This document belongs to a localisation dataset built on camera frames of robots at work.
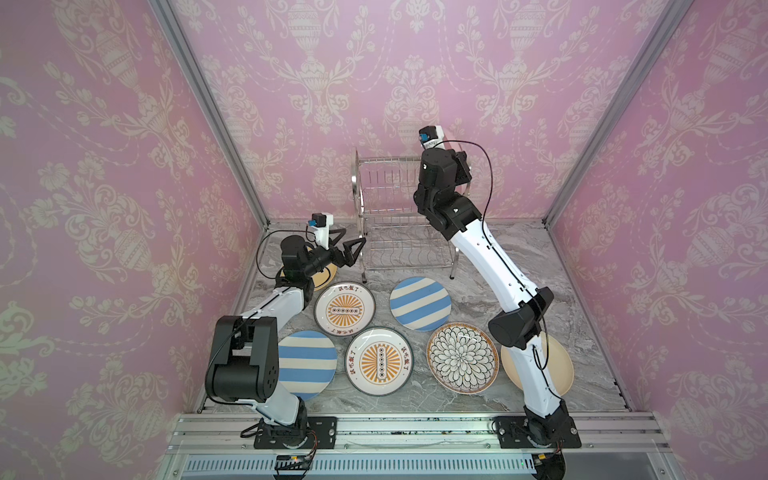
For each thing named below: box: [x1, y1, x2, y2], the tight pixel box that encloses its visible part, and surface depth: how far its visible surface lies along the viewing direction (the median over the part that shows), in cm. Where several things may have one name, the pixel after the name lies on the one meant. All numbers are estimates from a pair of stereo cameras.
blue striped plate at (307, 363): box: [278, 330, 338, 401], surface depth 87 cm
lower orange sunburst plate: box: [344, 326, 414, 396], surface depth 87 cm
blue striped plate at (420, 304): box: [389, 276, 452, 332], surface depth 100 cm
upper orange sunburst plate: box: [314, 281, 376, 337], surface depth 98 cm
